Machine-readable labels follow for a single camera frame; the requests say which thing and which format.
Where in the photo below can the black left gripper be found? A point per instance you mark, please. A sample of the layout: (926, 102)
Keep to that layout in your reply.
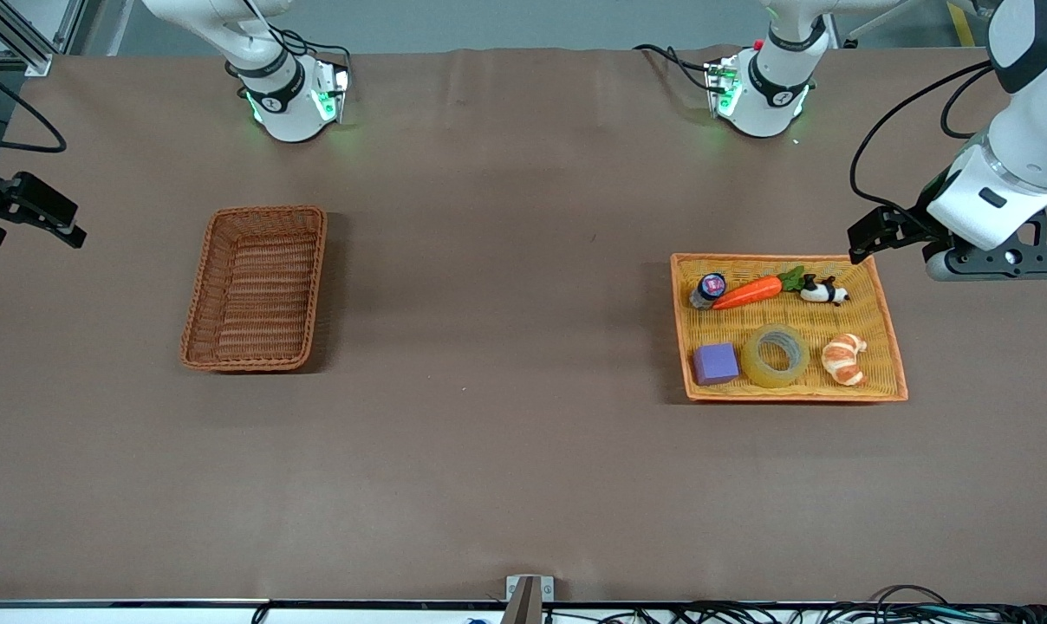
(909, 223)

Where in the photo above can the yellowish clear tape roll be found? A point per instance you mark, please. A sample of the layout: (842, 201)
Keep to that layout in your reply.
(753, 360)

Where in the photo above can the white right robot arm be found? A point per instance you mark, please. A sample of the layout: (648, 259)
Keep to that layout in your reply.
(289, 113)

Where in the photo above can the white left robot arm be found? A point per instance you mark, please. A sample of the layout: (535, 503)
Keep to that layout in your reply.
(1026, 147)

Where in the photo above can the orange wicker basket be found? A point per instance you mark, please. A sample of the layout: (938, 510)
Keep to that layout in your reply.
(792, 321)

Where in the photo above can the brown wicker basket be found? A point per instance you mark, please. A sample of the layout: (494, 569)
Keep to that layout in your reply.
(255, 290)

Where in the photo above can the black white panda toy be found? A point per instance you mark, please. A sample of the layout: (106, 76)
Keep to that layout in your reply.
(822, 292)

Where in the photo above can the toy croissant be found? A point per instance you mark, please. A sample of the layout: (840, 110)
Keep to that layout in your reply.
(844, 360)

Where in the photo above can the orange toy carrot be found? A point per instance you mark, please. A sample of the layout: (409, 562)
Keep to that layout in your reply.
(749, 293)

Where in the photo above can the small bottle blue cap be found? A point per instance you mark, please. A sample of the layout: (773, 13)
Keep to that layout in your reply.
(711, 288)

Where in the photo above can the purple cube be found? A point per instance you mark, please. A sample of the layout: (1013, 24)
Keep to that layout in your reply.
(716, 364)

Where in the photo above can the metal base connector box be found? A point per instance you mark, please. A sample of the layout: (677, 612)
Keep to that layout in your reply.
(331, 91)
(721, 87)

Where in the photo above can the grey metal stand leg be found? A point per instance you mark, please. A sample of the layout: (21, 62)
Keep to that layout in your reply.
(874, 22)

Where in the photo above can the brown table cover sheet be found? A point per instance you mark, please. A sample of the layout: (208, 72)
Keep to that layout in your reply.
(523, 433)

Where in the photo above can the aluminium frame profile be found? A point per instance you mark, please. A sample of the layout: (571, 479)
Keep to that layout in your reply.
(29, 48)

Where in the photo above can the metal table edge bracket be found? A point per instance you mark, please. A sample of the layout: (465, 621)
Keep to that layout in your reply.
(523, 598)

